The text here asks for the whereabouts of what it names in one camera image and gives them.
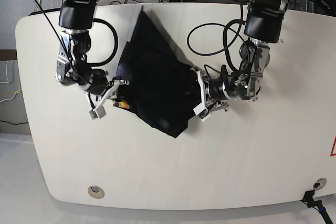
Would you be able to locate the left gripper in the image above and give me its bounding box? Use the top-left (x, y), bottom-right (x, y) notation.
top-left (191, 65), bottom-right (230, 112)

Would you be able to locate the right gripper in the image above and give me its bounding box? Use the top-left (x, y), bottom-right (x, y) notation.
top-left (83, 69), bottom-right (129, 109)

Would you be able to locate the black T-shirt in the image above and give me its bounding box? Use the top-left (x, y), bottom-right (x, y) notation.
top-left (114, 10), bottom-right (201, 138)

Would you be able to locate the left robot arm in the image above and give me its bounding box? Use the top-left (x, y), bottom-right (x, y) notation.
top-left (194, 0), bottom-right (290, 119)

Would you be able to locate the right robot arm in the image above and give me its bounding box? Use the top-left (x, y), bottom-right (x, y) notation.
top-left (56, 0), bottom-right (129, 110)

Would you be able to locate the left table grommet hole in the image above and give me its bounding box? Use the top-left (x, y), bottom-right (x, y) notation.
top-left (88, 186), bottom-right (104, 199)

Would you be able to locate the table grommet hole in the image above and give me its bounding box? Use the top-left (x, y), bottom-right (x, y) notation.
top-left (88, 186), bottom-right (104, 199)
top-left (313, 178), bottom-right (327, 190)

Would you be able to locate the black bar at table edge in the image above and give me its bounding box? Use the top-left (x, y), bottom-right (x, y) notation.
top-left (29, 8), bottom-right (60, 16)

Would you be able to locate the red warning triangle sticker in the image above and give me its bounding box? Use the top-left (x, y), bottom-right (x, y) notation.
top-left (330, 137), bottom-right (336, 156)

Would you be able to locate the right table grommet hole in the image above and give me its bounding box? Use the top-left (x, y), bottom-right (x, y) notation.
top-left (313, 178), bottom-right (327, 190)

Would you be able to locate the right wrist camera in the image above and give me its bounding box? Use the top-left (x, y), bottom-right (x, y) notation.
top-left (89, 106), bottom-right (106, 120)

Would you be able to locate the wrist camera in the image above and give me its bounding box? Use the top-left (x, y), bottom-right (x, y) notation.
top-left (193, 103), bottom-right (212, 122)
top-left (89, 106), bottom-right (106, 120)

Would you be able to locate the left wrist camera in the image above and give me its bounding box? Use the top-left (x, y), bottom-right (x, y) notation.
top-left (193, 103), bottom-right (212, 122)

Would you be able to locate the black clamp with cable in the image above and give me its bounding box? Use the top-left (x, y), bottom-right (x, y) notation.
top-left (301, 190), bottom-right (333, 224)

